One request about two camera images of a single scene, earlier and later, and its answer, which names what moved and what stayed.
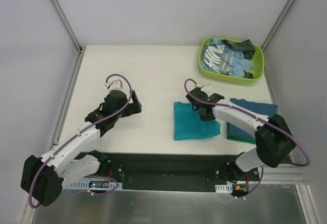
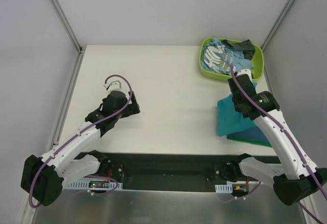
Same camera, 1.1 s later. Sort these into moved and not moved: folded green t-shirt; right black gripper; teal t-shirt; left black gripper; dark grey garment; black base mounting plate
Moved: teal t-shirt; right black gripper
Not moved: dark grey garment; left black gripper; black base mounting plate; folded green t-shirt
